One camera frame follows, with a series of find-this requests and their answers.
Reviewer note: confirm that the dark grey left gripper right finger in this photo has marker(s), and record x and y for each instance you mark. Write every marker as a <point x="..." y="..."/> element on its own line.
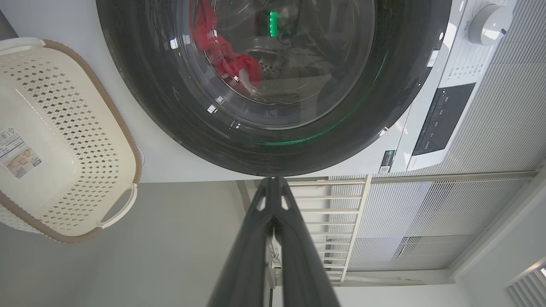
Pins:
<point x="303" y="273"/>

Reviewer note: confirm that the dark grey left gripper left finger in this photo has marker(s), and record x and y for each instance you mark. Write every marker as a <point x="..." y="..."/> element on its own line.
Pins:
<point x="243" y="264"/>

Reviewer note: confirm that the black round glass washer door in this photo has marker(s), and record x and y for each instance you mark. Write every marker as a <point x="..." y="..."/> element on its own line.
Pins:
<point x="136" y="64"/>

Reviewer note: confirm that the red and white garment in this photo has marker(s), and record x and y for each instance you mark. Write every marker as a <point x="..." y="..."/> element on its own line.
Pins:
<point x="209" y="38"/>

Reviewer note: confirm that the white front-load washing machine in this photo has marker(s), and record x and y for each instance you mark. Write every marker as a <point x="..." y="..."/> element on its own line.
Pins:
<point x="170" y="157"/>

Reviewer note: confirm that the black QR code sticker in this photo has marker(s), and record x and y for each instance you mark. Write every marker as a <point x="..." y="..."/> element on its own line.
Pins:
<point x="387" y="162"/>

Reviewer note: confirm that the black washing machine control panel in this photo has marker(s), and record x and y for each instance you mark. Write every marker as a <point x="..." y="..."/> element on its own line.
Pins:
<point x="443" y="119"/>

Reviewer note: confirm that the steel washer drum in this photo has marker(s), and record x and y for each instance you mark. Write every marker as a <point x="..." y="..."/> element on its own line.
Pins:
<point x="307" y="64"/>

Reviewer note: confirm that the cream perforated laundry basket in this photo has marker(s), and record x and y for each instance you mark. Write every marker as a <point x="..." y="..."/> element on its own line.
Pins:
<point x="64" y="149"/>

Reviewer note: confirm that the white printed label sticker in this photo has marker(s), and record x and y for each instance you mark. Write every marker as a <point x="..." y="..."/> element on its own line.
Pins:
<point x="19" y="153"/>

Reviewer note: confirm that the white control dial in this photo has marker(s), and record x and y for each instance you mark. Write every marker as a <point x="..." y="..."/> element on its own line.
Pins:
<point x="488" y="25"/>

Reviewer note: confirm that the round white drain filter cover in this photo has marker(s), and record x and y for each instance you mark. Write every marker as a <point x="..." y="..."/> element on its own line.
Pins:
<point x="140" y="157"/>

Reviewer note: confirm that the white metal railing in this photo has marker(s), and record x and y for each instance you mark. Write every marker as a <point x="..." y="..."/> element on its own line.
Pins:
<point x="426" y="177"/>

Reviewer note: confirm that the white louvred vent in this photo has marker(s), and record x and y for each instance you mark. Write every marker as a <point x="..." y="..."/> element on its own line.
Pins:
<point x="531" y="290"/>

